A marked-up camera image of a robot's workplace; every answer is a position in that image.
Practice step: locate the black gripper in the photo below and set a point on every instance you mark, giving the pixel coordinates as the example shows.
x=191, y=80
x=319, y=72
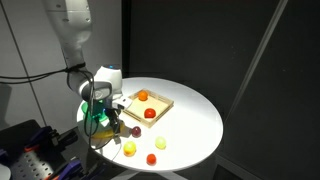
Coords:
x=113, y=118

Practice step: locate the yellow toy banana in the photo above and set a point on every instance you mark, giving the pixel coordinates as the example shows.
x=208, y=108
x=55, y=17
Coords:
x=107, y=133

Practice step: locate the green plastic bowl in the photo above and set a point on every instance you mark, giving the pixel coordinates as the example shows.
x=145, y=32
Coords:
x=84, y=108

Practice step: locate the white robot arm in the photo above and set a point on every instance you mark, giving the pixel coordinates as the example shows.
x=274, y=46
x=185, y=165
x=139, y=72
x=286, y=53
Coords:
x=72, y=23

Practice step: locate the wooden crate tray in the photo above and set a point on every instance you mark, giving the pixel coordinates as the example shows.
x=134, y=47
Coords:
x=159, y=103

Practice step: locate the dark purple toy plum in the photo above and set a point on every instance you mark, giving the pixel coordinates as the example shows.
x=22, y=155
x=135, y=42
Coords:
x=136, y=131

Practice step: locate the yellow-orange toy peach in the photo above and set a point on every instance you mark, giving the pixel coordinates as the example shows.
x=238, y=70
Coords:
x=129, y=148

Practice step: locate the red toy tomato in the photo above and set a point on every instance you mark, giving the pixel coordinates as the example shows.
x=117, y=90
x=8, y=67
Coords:
x=149, y=113

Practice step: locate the orange toy fruit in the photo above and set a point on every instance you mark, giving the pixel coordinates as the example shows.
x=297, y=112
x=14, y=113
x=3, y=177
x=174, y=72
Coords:
x=142, y=95

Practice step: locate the small red-orange toy fruit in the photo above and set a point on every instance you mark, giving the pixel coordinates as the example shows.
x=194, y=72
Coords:
x=151, y=159

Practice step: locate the yellow-green toy lemon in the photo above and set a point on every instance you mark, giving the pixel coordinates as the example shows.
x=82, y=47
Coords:
x=160, y=142

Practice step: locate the round white table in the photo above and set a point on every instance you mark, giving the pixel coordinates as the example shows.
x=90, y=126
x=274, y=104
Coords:
x=192, y=128

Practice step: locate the purple orange clamp lower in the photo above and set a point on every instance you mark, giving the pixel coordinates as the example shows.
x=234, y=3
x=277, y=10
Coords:
x=73, y=170

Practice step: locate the purple orange clamp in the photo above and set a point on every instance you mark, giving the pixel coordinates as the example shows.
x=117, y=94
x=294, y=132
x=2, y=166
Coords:
x=73, y=170
x=47, y=138

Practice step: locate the purple orange clamp upper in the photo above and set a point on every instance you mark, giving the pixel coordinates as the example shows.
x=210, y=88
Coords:
x=47, y=138

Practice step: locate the black perforated board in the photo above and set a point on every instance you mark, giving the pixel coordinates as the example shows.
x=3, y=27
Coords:
x=16, y=164

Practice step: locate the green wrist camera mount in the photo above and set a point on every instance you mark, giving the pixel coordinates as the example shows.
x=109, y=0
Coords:
x=96, y=111

